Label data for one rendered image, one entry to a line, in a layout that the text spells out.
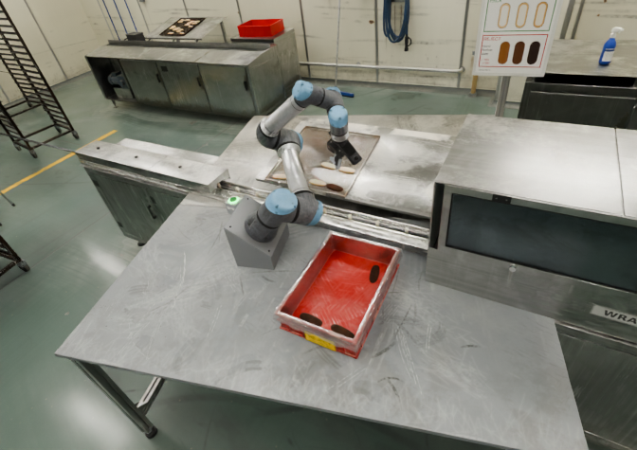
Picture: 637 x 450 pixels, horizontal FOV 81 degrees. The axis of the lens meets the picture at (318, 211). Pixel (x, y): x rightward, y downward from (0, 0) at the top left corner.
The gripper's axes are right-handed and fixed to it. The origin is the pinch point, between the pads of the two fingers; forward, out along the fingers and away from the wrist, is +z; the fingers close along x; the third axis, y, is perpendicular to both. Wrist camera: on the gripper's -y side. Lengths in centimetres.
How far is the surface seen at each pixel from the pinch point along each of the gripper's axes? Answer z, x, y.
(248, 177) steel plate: 42, 29, 55
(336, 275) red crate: 3, 40, -35
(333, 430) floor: 64, 89, -76
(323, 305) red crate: -4, 54, -41
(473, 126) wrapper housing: -27, -34, -38
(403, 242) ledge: 5.1, 9.3, -44.3
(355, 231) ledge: 9.9, 18.7, -24.8
